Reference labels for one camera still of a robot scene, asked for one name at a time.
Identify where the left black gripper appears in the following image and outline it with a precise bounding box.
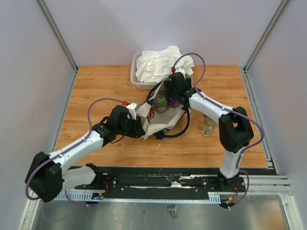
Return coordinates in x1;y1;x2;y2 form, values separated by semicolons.
117;114;145;138

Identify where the beige canvas tote bag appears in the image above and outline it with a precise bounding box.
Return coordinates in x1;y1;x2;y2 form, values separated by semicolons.
137;78;190;139

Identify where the chang soda water bottle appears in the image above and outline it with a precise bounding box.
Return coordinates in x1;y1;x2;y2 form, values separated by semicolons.
201;116;217;136

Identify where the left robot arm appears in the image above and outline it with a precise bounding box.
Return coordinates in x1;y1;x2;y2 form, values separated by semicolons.
25;103;145;203

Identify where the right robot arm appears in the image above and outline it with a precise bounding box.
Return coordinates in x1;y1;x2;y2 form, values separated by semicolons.
165;72;254;192

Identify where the red coke can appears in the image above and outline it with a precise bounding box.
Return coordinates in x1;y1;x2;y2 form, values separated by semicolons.
146;105;155;123

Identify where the white plastic basket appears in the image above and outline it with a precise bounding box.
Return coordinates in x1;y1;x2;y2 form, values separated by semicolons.
130;52;156;90

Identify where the white crumpled cloth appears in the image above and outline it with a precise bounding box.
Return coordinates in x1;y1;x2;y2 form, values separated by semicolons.
136;46;195;83

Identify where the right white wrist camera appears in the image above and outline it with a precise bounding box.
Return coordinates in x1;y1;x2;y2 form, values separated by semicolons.
171;67;185;75

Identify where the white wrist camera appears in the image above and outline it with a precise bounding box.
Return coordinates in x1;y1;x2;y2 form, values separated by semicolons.
171;67;185;75
123;101;140;120

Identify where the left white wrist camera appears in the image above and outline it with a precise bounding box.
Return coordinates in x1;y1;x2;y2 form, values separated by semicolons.
123;101;140;120

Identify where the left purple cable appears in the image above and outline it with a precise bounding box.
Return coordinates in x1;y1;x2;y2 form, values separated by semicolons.
25;97;125;200

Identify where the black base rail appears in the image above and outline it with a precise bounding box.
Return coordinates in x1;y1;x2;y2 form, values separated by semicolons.
73;164;249;201

